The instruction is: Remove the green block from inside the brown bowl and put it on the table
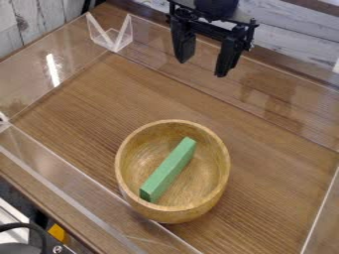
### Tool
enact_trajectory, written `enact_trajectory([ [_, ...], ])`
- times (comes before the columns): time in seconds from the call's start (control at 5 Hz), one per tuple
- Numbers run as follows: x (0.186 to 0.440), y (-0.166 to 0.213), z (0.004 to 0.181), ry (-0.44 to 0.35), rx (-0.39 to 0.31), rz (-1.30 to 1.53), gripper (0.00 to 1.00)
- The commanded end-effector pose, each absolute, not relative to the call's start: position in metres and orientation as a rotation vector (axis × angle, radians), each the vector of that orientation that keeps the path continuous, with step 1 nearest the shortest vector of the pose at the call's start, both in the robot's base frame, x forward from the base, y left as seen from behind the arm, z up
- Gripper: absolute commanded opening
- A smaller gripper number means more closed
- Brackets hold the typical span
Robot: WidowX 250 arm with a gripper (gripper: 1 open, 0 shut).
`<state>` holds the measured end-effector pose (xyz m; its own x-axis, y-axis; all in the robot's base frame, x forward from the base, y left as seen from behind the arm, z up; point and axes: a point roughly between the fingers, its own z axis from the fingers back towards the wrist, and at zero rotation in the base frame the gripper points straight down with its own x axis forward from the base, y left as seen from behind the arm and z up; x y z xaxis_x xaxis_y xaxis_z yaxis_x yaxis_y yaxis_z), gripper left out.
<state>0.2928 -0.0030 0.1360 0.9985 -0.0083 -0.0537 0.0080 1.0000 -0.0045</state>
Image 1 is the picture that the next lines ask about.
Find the brown wooden bowl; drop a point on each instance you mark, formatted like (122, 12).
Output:
(199, 186)

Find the green rectangular block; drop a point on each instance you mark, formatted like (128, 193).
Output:
(168, 170)

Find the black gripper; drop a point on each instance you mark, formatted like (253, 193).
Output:
(214, 18)

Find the yellow and black device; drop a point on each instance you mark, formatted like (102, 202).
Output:
(55, 246)

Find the clear acrylic corner bracket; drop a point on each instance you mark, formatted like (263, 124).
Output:
(112, 39)

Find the clear acrylic front wall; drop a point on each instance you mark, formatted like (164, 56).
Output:
(90, 211)

